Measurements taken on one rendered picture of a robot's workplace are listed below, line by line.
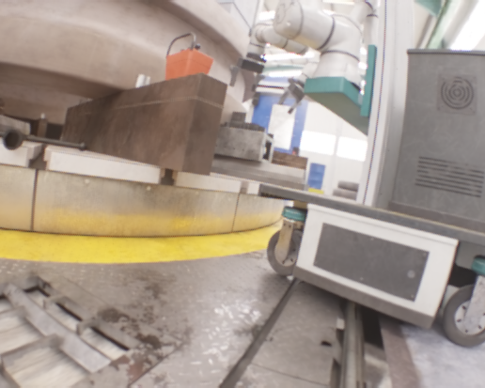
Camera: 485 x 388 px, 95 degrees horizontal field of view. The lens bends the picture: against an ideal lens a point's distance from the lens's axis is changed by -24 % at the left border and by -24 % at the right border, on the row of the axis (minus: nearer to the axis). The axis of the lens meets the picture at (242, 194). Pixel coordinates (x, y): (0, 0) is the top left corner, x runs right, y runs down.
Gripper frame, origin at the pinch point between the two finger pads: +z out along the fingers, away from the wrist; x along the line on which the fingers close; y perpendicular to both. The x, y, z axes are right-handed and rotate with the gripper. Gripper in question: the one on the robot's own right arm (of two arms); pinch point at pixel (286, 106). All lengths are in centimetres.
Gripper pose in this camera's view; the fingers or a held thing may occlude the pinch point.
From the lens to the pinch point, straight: 175.8
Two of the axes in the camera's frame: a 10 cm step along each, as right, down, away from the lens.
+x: 5.5, 1.7, 8.1
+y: 6.2, 5.7, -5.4
